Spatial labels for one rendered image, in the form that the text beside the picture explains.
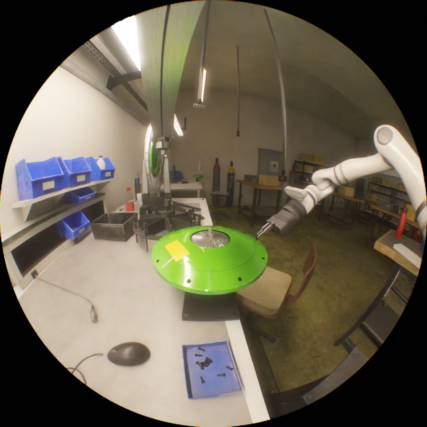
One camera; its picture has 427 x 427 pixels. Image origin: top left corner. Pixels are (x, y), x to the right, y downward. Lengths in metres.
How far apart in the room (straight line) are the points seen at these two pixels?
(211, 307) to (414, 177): 0.57
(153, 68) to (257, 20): 2.73
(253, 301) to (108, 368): 0.72
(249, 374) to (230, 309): 0.19
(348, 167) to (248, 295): 0.76
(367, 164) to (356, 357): 0.57
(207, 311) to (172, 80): 0.46
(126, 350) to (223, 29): 3.21
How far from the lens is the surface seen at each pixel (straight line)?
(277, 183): 3.53
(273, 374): 1.36
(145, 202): 1.11
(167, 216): 0.73
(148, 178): 0.89
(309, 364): 1.50
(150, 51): 0.16
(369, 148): 9.93
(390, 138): 0.45
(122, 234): 0.79
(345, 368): 0.56
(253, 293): 0.89
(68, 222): 1.09
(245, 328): 1.35
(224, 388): 0.35
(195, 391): 0.35
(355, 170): 0.52
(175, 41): 0.15
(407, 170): 0.41
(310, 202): 0.51
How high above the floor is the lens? 1.27
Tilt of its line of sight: 17 degrees down
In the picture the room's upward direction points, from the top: 2 degrees clockwise
